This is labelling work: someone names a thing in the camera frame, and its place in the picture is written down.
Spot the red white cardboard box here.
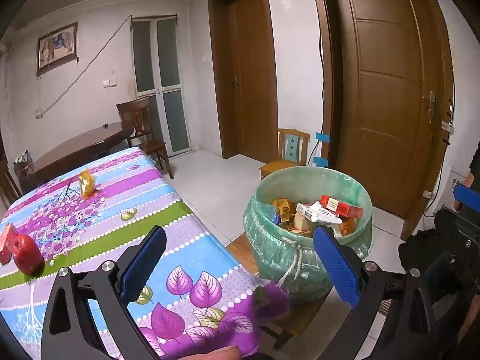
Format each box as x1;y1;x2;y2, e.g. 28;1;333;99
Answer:
296;195;364;224

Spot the orange snack packet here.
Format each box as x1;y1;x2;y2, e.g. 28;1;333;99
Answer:
338;217;356;236

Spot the green lined trash bin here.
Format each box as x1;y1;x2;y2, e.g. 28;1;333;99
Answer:
243;166;373;304

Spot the wooden stool under bin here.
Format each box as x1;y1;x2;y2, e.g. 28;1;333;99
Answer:
227;233;330;350

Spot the colourful floral tablecloth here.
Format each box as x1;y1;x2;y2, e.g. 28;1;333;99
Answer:
0;146;291;360

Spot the yellow snack bag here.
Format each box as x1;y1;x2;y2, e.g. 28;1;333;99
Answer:
78;168;95;199

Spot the red apple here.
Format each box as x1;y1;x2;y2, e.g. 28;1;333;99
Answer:
12;234;44;276

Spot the dark wooden dining table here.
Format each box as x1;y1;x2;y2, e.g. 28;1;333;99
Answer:
19;122;134;194

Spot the red tissue packet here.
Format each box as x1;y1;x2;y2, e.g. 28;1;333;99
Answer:
0;223;18;265

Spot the small yellow wooden chair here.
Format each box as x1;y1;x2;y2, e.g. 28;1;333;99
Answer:
259;128;310;180

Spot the dark wooden chair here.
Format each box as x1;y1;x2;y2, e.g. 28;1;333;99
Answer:
115;95;174;180

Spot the glass balcony door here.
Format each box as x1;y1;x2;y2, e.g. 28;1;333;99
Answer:
131;16;191;157

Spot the brown wooden door near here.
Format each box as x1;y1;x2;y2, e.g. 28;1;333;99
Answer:
316;0;453;239

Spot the brown wooden door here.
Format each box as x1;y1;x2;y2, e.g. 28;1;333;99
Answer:
208;0;278;163
316;0;453;239

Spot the brown wooden door far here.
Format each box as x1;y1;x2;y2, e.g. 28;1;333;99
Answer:
208;0;278;163

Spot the framed wall picture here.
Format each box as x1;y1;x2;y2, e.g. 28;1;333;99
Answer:
36;22;78;77

